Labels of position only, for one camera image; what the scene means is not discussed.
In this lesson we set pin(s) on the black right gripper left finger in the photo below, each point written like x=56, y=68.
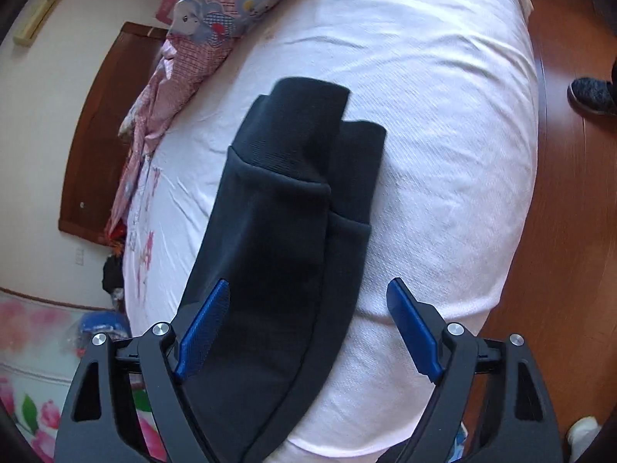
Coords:
x=100, y=421

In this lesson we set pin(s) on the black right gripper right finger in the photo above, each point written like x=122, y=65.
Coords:
x=516, y=421

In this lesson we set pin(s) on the dark blue-black pants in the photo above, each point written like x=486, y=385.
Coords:
x=288, y=233

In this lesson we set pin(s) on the white shoe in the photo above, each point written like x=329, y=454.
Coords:
x=581, y=435

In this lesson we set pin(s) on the blue bagged clothes bundle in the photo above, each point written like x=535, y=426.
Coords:
x=80, y=333

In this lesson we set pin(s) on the black clothes pile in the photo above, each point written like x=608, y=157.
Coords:
x=112, y=281

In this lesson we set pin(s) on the red-brown wooden headboard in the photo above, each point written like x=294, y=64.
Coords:
x=97, y=154

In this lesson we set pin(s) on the dark sneaker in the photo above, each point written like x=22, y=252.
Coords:
x=593, y=95

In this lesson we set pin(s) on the white floral bed sheet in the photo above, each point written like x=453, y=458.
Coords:
x=454, y=84

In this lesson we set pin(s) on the pink checked quilt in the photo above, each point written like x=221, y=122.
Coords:
x=200, y=38

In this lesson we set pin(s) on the white wall switch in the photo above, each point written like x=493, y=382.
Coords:
x=79, y=255

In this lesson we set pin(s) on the beige wall air conditioner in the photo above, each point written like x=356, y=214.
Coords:
x=48, y=0

